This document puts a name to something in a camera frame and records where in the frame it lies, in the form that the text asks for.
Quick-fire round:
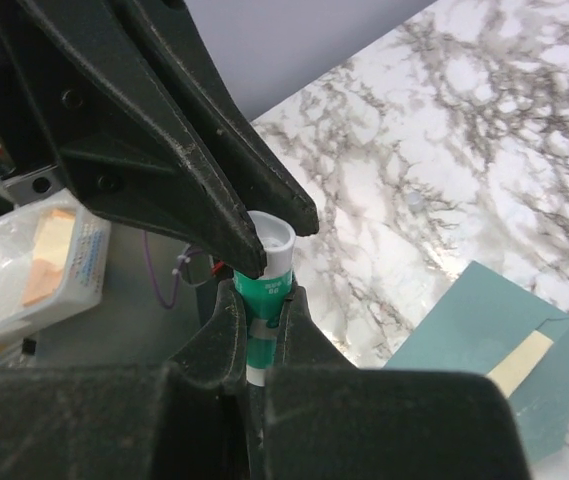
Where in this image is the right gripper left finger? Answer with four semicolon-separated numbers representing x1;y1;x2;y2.
0;281;249;479

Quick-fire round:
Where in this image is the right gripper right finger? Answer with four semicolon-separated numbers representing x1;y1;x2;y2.
264;287;529;479

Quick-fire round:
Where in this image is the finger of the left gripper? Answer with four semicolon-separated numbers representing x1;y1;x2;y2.
128;1;319;236
0;1;266;278

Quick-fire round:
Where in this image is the green glue stick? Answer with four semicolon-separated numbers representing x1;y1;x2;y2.
233;211;296;387

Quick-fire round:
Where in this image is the white glue stick cap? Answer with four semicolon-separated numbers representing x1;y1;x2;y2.
406;191;425;213

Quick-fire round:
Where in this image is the blue-grey envelope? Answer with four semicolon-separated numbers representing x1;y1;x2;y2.
386;262;569;462

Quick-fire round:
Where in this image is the white plastic basket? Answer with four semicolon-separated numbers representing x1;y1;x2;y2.
0;190;111;344

